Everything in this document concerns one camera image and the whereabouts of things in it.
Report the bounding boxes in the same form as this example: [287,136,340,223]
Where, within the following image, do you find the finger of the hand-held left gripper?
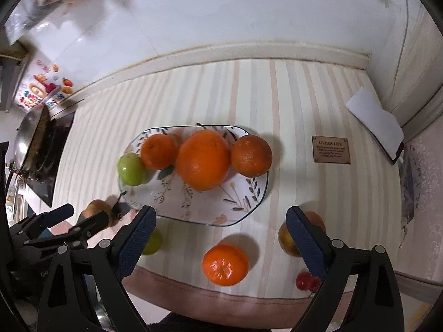
[27,210,111,248]
[10,203,75,242]

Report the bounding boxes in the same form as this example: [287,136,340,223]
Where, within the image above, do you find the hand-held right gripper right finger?
[285,206,405,332]

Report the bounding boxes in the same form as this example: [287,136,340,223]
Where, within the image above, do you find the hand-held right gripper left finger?
[36,205,158,332]

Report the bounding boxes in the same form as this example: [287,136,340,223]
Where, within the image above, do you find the red yellow apple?
[277,211,326,258]
[83,199,120,229]

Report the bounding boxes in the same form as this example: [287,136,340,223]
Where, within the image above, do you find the floral ceramic plate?
[118,124,270,228]

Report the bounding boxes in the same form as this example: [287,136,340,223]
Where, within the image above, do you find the small green fruit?
[141,228,163,256]

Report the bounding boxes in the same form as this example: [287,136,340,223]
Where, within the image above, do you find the small red fruit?
[295,272,321,293]

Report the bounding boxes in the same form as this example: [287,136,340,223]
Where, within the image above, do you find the black stove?
[25,110,76,209]

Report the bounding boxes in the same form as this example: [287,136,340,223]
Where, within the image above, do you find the green apple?
[118,152,146,186]

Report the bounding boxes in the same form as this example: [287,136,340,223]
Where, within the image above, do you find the metal wok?
[13,105,51,178]

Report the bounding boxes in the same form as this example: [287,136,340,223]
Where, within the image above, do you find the orange tangerine with stem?
[202,244,250,286]

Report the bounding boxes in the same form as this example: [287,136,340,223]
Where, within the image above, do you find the small orange tangerine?
[140,133,179,171]

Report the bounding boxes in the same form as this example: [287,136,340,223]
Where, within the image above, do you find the brown tablecloth label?
[312,136,351,164]

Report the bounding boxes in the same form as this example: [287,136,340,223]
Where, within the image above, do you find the dark orange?
[230,134,273,178]

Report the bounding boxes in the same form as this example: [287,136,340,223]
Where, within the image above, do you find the large orange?
[176,129,232,192]

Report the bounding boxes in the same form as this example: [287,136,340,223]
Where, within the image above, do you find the striped tablecloth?
[52,59,416,310]

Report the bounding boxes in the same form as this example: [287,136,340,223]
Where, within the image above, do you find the white lace cloth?
[397,134,443,281]

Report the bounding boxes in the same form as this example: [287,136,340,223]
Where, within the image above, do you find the white folded paper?
[345,87,405,165]

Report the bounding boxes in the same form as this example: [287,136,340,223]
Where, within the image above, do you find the colourful wall stickers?
[14,59,75,108]

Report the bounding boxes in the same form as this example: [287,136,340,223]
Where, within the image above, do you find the white wall cable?
[397,0,411,75]

